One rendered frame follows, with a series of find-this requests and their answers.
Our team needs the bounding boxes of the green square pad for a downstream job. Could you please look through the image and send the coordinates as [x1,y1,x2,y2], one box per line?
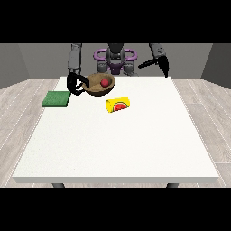
[41,90,72,108]

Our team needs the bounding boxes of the grey robot trunk purple rings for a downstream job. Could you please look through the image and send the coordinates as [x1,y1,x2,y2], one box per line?
[93,43,139,77]

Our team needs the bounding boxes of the brown wooden bowl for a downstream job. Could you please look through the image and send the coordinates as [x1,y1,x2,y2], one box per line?
[81,72,116,97]

